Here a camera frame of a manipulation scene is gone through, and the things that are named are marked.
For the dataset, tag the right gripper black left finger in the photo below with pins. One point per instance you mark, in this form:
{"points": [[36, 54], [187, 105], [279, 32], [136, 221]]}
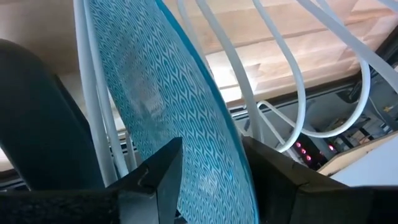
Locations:
{"points": [[77, 207]]}

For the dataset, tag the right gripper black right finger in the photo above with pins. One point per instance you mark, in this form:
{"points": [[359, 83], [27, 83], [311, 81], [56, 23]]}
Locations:
{"points": [[311, 205]]}

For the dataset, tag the dark round plate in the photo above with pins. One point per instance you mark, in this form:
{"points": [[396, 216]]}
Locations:
{"points": [[40, 124]]}

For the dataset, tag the blue patterned plate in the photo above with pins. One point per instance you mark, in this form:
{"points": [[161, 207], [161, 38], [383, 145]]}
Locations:
{"points": [[161, 93]]}

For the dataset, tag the white desk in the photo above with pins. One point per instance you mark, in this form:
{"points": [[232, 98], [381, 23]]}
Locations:
{"points": [[370, 168]]}

